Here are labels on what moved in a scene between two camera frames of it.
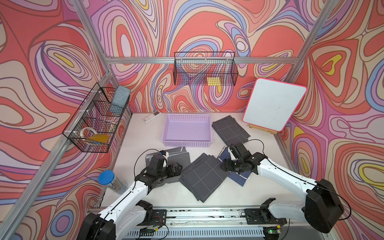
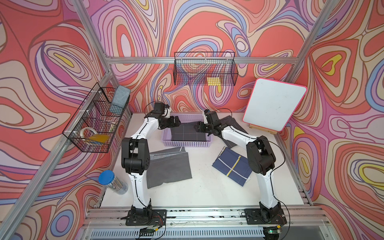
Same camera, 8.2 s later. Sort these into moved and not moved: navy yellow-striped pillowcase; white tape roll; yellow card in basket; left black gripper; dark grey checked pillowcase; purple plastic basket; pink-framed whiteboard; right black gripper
Moved: left black gripper; dark grey checked pillowcase; right black gripper
Not moved: white tape roll; yellow card in basket; pink-framed whiteboard; purple plastic basket; navy yellow-striped pillowcase
